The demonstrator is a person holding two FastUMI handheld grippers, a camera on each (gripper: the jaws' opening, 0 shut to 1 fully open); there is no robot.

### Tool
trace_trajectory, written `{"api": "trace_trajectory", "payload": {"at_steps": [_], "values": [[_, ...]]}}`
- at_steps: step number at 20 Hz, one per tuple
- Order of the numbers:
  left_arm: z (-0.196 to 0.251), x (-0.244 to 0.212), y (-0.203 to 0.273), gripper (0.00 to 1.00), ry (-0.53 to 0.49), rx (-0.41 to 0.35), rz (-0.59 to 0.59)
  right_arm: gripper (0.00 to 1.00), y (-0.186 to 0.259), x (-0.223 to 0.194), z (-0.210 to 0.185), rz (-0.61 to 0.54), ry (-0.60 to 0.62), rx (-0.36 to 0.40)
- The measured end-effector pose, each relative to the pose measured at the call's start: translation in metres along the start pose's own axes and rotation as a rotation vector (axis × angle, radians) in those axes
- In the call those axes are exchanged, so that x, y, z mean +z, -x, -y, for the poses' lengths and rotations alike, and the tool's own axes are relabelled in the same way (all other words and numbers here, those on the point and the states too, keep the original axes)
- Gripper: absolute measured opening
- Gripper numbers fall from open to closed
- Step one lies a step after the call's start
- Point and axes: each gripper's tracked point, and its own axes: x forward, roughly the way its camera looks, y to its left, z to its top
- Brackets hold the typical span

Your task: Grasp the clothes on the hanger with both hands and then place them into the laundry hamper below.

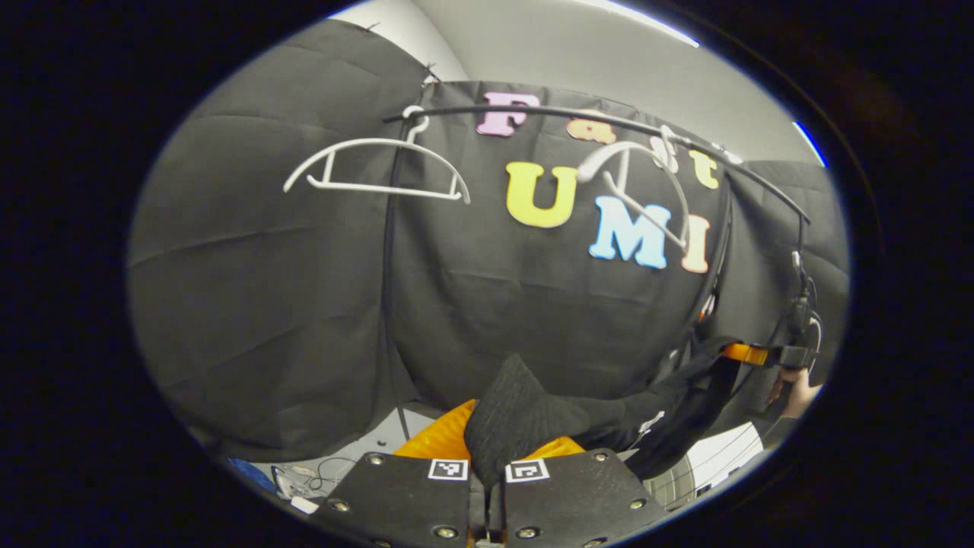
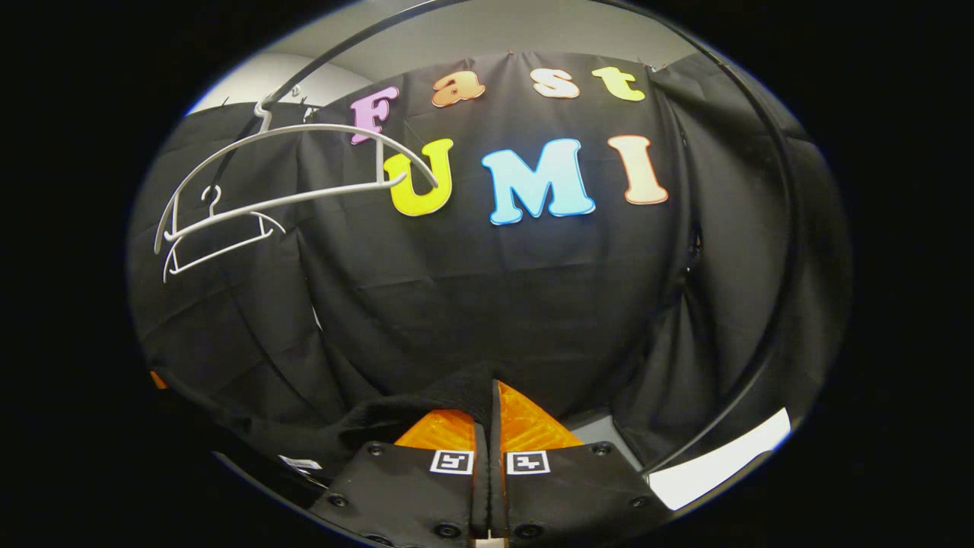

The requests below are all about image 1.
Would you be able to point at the white plastic hanger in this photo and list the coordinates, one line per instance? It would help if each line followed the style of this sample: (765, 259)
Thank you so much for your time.
(365, 142)
(586, 171)

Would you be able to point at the black backdrop cloth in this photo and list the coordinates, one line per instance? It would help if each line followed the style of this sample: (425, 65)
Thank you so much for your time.
(266, 266)

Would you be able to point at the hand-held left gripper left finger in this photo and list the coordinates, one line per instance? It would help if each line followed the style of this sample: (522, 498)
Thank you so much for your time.
(403, 502)

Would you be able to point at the black metal clothes rack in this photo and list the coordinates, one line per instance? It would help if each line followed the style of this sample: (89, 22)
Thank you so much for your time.
(388, 266)

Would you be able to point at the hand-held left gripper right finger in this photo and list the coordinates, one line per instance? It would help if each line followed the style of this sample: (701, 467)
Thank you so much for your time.
(571, 495)

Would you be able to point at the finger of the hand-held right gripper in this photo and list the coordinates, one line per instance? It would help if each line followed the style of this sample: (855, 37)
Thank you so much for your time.
(746, 354)

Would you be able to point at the black knit jacket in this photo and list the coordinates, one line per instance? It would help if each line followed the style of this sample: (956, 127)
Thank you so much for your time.
(525, 418)

